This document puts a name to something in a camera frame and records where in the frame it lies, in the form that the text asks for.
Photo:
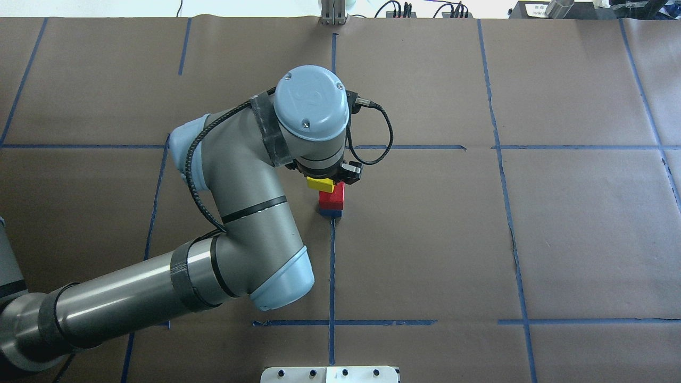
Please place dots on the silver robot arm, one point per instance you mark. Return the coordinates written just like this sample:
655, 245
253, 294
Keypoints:
229, 162

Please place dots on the silver metal cylinder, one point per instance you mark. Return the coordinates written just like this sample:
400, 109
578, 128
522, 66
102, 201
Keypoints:
558, 9

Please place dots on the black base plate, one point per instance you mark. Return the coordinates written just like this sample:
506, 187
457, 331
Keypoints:
581, 10

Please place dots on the yellow wooden block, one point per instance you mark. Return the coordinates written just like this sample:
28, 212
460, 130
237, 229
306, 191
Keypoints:
325, 185

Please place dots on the aluminium frame post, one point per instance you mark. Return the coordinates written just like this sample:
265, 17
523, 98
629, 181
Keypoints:
333, 12

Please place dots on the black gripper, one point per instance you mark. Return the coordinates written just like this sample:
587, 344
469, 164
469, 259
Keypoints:
318, 173

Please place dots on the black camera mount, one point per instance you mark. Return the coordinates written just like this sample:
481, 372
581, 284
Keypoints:
355, 102

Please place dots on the black power strip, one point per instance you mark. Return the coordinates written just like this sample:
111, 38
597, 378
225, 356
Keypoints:
399, 10
453, 10

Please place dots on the blue wooden block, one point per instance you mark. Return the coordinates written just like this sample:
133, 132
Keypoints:
331, 213

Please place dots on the red wooden block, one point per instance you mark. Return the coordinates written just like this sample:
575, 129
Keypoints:
334, 200

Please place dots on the white mounting pillar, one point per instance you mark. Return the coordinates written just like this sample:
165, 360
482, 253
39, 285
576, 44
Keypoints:
370, 373

